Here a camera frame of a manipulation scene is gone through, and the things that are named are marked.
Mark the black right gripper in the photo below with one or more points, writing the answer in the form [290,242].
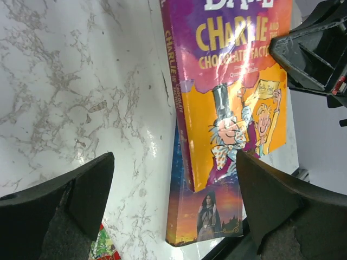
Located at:
[314,53]

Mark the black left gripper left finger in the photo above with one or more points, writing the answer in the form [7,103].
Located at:
[59,218]

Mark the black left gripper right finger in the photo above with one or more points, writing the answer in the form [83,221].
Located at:
[288,217]

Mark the Jane Eyre book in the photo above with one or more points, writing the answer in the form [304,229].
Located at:
[211,213]

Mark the Charlie Chocolate Factory book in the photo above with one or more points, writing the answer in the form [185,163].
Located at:
[229,93]

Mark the red 13-Storey Treehouse book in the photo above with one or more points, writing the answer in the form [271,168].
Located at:
[103,248]

